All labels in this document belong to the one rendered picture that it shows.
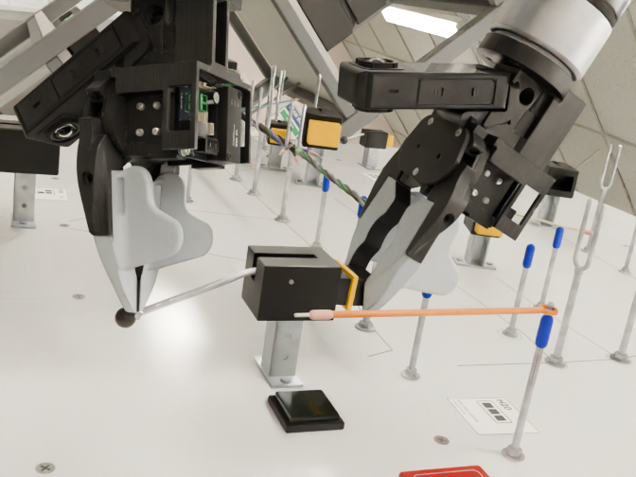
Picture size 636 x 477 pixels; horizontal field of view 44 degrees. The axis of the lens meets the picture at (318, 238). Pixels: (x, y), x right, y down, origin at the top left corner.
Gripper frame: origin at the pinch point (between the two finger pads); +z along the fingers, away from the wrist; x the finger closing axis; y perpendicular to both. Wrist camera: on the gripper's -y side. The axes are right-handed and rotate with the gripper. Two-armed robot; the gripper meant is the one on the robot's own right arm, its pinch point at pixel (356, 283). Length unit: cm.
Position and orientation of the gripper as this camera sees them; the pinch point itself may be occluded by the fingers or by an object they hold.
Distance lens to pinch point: 57.6
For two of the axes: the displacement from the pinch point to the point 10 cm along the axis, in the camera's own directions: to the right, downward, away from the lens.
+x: -3.5, -3.2, 8.8
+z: -5.3, 8.4, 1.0
